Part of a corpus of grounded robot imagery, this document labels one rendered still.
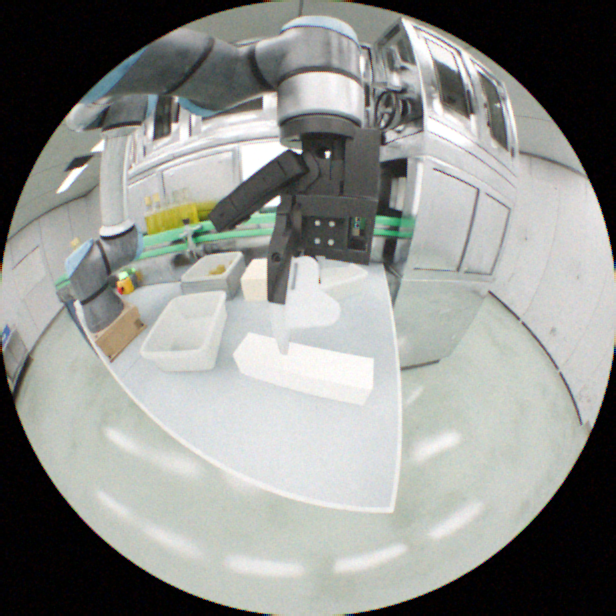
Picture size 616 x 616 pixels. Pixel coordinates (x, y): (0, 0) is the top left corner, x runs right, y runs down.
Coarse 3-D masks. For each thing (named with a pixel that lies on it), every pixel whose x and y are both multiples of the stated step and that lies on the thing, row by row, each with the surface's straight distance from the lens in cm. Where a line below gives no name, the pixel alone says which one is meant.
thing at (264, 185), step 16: (272, 160) 17; (288, 160) 16; (256, 176) 17; (272, 176) 16; (288, 176) 16; (240, 192) 18; (256, 192) 17; (272, 192) 17; (224, 208) 19; (240, 208) 18; (256, 208) 20; (224, 224) 20; (240, 224) 21
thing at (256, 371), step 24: (264, 336) 35; (240, 360) 34; (264, 360) 31; (288, 360) 30; (312, 360) 30; (336, 360) 31; (360, 360) 31; (288, 384) 33; (312, 384) 30; (336, 384) 29; (360, 384) 29
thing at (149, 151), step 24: (240, 48) 141; (168, 96) 141; (264, 96) 112; (168, 120) 131; (192, 120) 120; (216, 120) 113; (240, 120) 108; (264, 120) 105; (144, 144) 136; (168, 144) 124; (192, 144) 110; (216, 144) 104; (144, 168) 127; (384, 168) 107; (144, 192) 131; (384, 192) 106
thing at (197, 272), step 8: (208, 256) 79; (216, 256) 78; (224, 256) 77; (232, 256) 75; (240, 256) 71; (200, 264) 75; (208, 264) 80; (216, 264) 79; (232, 264) 62; (192, 272) 69; (200, 272) 74; (208, 272) 79; (184, 280) 62; (192, 280) 61; (200, 280) 60
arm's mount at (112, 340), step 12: (132, 312) 63; (120, 324) 62; (132, 324) 64; (144, 324) 67; (96, 336) 62; (108, 336) 62; (120, 336) 64; (132, 336) 65; (108, 348) 64; (120, 348) 64; (108, 360) 65
